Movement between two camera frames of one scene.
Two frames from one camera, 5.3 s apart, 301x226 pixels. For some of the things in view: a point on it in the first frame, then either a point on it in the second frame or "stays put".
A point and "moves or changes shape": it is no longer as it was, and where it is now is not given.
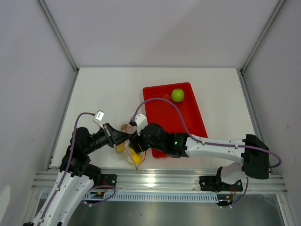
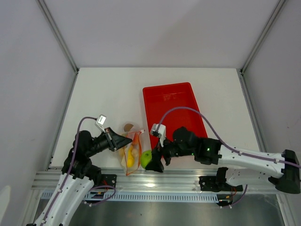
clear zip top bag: (125, 152) moves or changes shape
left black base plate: (110, 180) stays put
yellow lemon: (136, 158) to (130, 162)
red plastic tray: (169, 116) stays put
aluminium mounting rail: (151, 181) stays put
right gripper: (134, 144) to (155, 163)
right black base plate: (209, 184) stays put
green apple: (178, 95) to (146, 157)
